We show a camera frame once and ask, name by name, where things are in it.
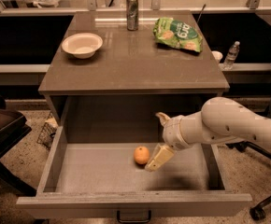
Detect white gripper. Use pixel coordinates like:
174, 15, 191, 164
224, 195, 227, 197
145, 112, 192, 172

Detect orange fruit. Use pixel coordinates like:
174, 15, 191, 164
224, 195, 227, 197
134, 146, 150, 165

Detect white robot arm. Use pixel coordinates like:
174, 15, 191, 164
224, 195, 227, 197
145, 97, 271, 172

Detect grey cabinet counter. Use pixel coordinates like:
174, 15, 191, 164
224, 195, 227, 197
39, 10, 229, 119

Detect grey open top drawer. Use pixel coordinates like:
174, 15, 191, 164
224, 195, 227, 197
16, 94, 253, 219

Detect black tripod stand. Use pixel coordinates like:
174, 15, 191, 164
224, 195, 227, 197
227, 141, 271, 160

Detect white paper cup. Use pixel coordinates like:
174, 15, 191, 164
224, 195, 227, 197
212, 50, 222, 63

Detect green chip bag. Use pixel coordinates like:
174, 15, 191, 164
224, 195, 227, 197
153, 17, 203, 53

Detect clear plastic water bottle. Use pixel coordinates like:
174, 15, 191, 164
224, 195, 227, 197
222, 41, 240, 70

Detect black chair wheel base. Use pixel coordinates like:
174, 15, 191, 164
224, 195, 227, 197
250, 195, 271, 221

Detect white paper bowl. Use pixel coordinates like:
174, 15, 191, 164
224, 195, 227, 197
62, 33, 103, 59

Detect silver drink can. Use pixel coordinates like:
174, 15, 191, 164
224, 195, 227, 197
126, 0, 138, 31

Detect black chair left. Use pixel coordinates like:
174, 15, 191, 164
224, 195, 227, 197
0, 95, 36, 196

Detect black drawer handle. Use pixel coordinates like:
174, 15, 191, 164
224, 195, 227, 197
116, 210, 152, 224

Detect wire basket on floor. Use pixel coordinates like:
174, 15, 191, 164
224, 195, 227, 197
36, 113, 58, 150

